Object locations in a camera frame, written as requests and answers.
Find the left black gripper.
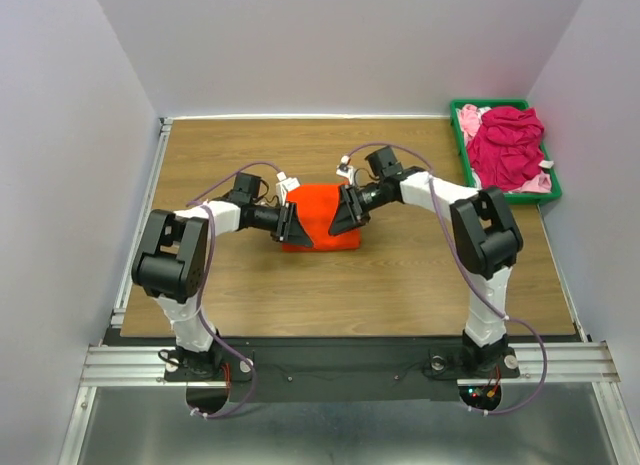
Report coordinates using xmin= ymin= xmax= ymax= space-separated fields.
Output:
xmin=249 ymin=200 xmax=313 ymax=247

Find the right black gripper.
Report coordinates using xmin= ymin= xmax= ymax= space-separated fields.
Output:
xmin=328 ymin=181 xmax=388 ymax=236

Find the orange t shirt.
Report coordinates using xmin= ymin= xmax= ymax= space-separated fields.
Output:
xmin=282 ymin=184 xmax=361 ymax=253

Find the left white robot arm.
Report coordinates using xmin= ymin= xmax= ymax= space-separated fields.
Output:
xmin=131 ymin=172 xmax=313 ymax=380

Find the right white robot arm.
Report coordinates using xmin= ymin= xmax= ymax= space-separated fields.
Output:
xmin=328 ymin=145 xmax=524 ymax=375

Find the light pink t shirt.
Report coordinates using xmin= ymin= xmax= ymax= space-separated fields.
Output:
xmin=456 ymin=104 xmax=552 ymax=194

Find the magenta t shirt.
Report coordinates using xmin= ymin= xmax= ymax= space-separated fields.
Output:
xmin=467 ymin=106 xmax=545 ymax=192

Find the green plastic bin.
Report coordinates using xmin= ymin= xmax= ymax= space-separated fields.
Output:
xmin=448 ymin=98 xmax=565 ymax=206

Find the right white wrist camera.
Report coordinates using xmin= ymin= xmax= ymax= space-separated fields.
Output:
xmin=336 ymin=155 xmax=356 ymax=186

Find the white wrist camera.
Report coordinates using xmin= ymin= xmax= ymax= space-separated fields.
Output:
xmin=336 ymin=155 xmax=356 ymax=186
xmin=276 ymin=171 xmax=300 ymax=204

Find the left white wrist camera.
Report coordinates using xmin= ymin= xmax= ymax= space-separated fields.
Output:
xmin=276 ymin=171 xmax=300 ymax=204

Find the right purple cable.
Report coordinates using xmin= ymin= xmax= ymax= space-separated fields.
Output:
xmin=339 ymin=142 xmax=547 ymax=417

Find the purple cable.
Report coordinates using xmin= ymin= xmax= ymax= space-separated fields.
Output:
xmin=339 ymin=142 xmax=547 ymax=417
xmin=185 ymin=161 xmax=286 ymax=420

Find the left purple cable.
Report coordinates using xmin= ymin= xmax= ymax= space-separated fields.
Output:
xmin=185 ymin=161 xmax=286 ymax=420

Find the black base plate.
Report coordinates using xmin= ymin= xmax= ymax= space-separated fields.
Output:
xmin=158 ymin=336 xmax=520 ymax=413

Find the aluminium rail frame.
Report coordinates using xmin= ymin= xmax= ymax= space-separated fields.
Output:
xmin=58 ymin=116 xmax=623 ymax=465

